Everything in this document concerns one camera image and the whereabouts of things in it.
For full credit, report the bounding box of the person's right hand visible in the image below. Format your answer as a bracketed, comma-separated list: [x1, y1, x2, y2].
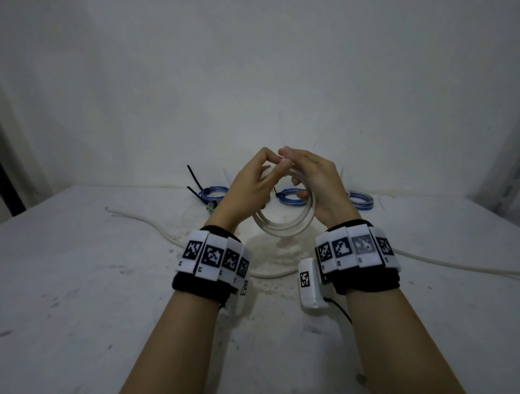
[278, 146, 362, 228]

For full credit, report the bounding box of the person's left hand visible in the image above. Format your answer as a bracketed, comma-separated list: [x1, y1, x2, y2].
[204, 147, 294, 235]

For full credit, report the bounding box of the blue white coil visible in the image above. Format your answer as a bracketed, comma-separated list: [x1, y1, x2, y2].
[348, 191, 374, 211]

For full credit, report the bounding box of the blue tube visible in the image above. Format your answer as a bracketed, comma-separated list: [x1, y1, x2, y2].
[276, 188, 308, 206]

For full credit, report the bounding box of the white tube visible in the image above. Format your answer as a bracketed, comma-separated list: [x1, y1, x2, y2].
[251, 164, 317, 238]

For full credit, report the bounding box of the person's left forearm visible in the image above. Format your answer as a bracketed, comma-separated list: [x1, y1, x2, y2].
[120, 290, 222, 394]

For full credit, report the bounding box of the person's right forearm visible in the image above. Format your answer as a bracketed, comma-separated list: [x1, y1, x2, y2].
[345, 288, 466, 394]

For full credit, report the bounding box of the right black marker wristband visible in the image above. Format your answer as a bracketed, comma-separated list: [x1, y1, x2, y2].
[315, 220, 403, 295]

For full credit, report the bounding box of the black marker wristband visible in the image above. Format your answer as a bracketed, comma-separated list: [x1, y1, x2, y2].
[315, 220, 403, 295]
[172, 226, 251, 305]

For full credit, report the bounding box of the left black marker wristband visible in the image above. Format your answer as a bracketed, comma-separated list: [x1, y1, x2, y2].
[172, 226, 251, 305]

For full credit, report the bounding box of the white perforated shelf upright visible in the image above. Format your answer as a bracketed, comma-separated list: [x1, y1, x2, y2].
[479, 134, 520, 214]

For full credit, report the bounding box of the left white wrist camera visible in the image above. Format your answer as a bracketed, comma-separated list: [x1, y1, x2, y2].
[227, 280, 249, 316]

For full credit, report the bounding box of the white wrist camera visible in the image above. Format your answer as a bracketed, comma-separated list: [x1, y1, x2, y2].
[297, 258, 330, 314]
[227, 280, 249, 316]

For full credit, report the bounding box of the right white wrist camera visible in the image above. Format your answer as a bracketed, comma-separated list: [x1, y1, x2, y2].
[297, 258, 330, 314]

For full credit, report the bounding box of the right black camera cord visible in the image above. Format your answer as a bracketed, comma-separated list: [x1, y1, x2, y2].
[324, 298, 353, 325]

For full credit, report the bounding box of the black metal frame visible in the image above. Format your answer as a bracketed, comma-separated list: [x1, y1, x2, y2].
[0, 162, 27, 216]

